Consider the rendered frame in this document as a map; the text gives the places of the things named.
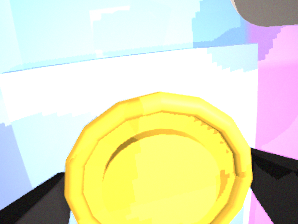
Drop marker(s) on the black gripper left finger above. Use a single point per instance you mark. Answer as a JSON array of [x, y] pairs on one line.
[[45, 204]]

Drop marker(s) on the yellow plate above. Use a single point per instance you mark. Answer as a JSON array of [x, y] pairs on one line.
[[158, 158]]

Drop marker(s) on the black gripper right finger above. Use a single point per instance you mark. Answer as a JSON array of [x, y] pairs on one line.
[[275, 184]]

